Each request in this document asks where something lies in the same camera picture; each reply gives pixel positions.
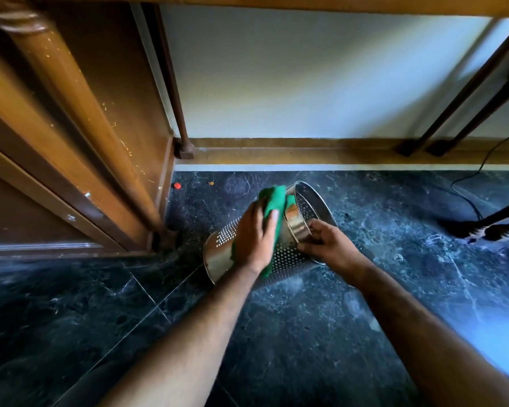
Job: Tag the person's right hand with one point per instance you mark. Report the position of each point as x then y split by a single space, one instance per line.
331 249

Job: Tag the person's left hand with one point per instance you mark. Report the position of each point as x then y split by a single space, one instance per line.
253 240

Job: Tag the person's right thumb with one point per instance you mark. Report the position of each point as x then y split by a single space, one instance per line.
316 226

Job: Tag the person's left thumb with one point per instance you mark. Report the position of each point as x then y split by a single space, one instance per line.
273 226

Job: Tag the green cleaning cloth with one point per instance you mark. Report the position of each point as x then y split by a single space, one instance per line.
275 207

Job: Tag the perforated steel waste bin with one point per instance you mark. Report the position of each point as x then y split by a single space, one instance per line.
297 233

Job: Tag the person's left forearm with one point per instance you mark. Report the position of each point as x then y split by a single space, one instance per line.
174 347

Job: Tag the person's right forearm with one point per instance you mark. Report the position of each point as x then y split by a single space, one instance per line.
432 347

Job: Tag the dark wooden table leg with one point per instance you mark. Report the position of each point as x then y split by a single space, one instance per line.
174 84

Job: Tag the brown wooden cabinet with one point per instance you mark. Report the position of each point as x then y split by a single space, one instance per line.
68 135

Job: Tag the wooden table top edge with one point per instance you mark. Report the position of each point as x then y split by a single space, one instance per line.
280 0

